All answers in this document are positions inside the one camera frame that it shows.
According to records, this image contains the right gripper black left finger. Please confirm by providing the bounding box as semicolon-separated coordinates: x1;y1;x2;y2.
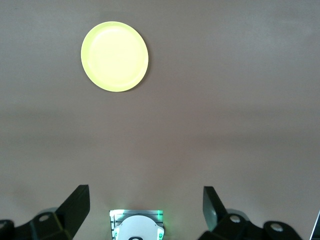
0;184;90;240

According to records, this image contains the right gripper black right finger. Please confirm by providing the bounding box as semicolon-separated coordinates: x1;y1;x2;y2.
197;186;303;240

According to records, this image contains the yellow round plate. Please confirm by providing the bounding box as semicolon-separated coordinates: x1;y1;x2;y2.
80;21;149;93

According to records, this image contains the brown table cover sheet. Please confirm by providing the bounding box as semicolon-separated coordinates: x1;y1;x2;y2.
0;0;320;240

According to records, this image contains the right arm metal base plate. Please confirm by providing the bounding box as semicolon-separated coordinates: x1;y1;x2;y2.
109;209;165;235

